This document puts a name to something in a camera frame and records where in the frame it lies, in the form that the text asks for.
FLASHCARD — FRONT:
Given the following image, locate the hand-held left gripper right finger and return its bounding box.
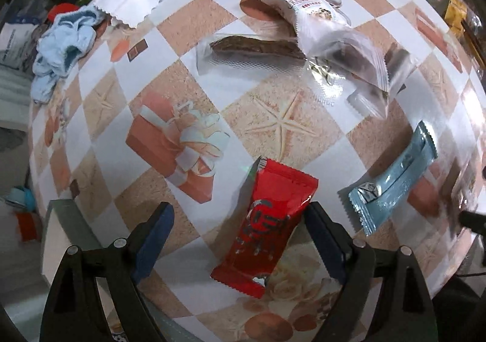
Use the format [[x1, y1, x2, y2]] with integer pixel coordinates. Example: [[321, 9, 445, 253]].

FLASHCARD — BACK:
[[303, 201, 439, 342]]

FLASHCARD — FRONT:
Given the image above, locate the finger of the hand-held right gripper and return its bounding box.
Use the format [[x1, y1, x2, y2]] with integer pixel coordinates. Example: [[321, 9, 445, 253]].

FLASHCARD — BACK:
[[457, 210, 486, 232]]

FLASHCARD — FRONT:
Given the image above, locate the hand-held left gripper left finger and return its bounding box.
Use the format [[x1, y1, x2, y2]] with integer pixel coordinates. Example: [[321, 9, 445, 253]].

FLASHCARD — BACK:
[[40, 201, 176, 342]]

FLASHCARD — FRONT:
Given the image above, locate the red snack packet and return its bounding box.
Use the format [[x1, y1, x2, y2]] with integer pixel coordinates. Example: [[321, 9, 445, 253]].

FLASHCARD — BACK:
[[210, 156, 319, 299]]

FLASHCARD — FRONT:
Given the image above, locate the clear-wrapped dark snack bar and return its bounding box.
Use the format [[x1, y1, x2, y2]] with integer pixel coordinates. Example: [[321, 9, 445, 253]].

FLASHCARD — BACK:
[[196, 33, 309, 76]]

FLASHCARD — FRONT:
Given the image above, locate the light blue snack packet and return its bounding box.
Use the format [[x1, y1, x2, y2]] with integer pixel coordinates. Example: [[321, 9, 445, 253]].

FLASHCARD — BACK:
[[348, 121, 438, 237]]

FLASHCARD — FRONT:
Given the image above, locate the grey white box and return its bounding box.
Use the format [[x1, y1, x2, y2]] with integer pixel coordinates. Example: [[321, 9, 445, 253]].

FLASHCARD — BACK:
[[39, 199, 102, 290]]

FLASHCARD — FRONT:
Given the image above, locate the orange object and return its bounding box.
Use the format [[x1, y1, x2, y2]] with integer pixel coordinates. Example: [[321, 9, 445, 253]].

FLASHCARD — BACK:
[[14, 211, 43, 243]]

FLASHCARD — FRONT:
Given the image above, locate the cyan object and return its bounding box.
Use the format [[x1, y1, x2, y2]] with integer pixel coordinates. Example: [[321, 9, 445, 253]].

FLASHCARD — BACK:
[[9, 186, 37, 211]]

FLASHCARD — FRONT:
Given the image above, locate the clear gold-print wrapper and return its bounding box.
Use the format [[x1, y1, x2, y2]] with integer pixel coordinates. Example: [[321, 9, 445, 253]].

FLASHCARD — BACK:
[[305, 57, 344, 108]]

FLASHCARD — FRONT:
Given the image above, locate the clear silver snack packet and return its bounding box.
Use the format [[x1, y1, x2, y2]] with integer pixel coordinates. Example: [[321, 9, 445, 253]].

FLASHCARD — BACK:
[[347, 42, 413, 120]]

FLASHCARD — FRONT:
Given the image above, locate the light blue cloth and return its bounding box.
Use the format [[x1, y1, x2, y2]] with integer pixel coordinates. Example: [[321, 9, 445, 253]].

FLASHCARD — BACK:
[[32, 8, 106, 104]]

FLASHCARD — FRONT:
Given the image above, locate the pile of assorted snack packets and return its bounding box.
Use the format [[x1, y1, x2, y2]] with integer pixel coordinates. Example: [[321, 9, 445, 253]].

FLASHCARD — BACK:
[[364, 0, 486, 75]]

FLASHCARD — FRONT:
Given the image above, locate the white printed snack bag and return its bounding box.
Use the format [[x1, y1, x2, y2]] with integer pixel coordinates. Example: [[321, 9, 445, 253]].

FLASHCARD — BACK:
[[250, 0, 391, 100]]

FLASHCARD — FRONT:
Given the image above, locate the white printed sack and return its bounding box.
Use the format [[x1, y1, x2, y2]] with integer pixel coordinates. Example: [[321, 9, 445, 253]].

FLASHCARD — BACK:
[[0, 21, 39, 70]]

